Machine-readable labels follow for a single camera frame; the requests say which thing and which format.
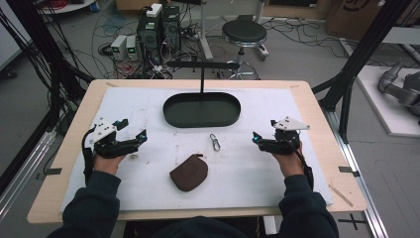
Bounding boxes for white platform board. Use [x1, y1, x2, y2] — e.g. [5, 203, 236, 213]
[356, 64, 420, 139]

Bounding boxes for black frame with cable bundle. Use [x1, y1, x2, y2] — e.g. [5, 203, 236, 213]
[0, 0, 96, 135]

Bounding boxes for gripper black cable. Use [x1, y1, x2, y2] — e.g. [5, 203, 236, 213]
[289, 134, 315, 191]
[81, 124, 98, 186]

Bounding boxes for person's left hand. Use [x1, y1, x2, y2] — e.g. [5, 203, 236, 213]
[93, 152, 128, 177]

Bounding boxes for person's right hand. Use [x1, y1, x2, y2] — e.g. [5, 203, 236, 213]
[271, 142, 306, 179]

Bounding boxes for person's torso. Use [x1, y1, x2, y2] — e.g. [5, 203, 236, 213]
[130, 215, 266, 238]

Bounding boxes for white adapter box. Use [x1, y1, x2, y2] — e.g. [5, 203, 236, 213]
[145, 2, 163, 19]

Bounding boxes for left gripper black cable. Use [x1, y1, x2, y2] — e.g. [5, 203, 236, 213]
[81, 124, 98, 186]

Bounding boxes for thin wooden stick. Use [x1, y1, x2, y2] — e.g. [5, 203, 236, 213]
[328, 183, 355, 208]

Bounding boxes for black tape cross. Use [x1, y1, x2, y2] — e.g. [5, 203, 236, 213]
[338, 212, 368, 232]

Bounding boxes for white table leg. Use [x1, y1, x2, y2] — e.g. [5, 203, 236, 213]
[197, 0, 215, 60]

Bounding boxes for black computer tower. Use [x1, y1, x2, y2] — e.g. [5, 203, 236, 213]
[136, 12, 164, 64]
[161, 4, 182, 52]

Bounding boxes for silver metal carabiner clip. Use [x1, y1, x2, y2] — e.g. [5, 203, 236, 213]
[209, 133, 222, 153]

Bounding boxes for black tray stand with bar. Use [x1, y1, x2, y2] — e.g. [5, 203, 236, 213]
[162, 59, 242, 129]

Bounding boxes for grey power supply unit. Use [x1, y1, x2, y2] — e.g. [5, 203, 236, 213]
[110, 34, 129, 61]
[125, 35, 140, 61]

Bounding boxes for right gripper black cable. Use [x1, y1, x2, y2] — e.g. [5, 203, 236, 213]
[289, 134, 315, 191]

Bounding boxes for black metal frame strut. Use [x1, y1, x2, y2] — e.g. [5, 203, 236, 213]
[311, 0, 414, 144]

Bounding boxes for brown fabric pouch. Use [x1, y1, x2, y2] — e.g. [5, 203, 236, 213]
[168, 153, 210, 193]

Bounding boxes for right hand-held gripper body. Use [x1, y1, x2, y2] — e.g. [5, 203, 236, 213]
[261, 116, 311, 157]

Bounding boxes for aluminium rail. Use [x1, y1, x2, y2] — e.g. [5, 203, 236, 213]
[321, 108, 391, 238]
[0, 128, 59, 220]

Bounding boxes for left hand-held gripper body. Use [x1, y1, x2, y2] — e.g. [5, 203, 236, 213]
[89, 117, 142, 159]

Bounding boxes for white foam mat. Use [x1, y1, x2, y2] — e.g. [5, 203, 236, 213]
[58, 86, 334, 213]

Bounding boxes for black round stool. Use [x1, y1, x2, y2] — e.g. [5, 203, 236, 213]
[220, 14, 270, 80]

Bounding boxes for cardboard box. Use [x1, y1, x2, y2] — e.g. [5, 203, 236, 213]
[324, 0, 420, 42]

